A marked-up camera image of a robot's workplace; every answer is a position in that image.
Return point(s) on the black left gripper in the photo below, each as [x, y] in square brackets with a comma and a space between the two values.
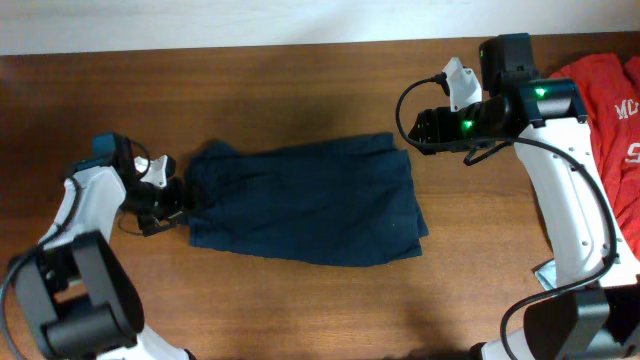
[170, 201]

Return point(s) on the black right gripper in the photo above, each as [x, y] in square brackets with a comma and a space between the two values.
[437, 127]

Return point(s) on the navy blue shorts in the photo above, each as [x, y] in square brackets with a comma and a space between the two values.
[347, 202]

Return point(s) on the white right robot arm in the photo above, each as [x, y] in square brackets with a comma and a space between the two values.
[592, 312]

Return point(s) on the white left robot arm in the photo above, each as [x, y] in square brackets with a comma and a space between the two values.
[75, 296]

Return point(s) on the red printed shirt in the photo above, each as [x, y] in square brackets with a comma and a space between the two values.
[610, 91]

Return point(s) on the light blue shirt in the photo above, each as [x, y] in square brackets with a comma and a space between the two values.
[546, 274]

